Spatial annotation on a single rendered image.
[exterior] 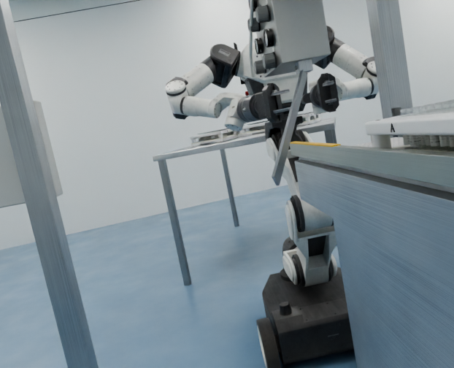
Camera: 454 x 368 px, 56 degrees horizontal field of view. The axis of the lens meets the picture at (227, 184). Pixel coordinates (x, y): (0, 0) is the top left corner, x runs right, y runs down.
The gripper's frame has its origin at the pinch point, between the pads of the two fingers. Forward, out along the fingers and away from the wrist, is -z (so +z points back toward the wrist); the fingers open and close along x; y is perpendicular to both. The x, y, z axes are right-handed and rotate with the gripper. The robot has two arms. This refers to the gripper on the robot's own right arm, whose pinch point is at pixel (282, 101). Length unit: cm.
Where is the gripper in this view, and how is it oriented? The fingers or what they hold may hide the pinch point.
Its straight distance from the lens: 137.0
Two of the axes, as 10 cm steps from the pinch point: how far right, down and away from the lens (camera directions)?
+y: -7.9, 2.3, -5.7
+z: -5.8, 0.0, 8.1
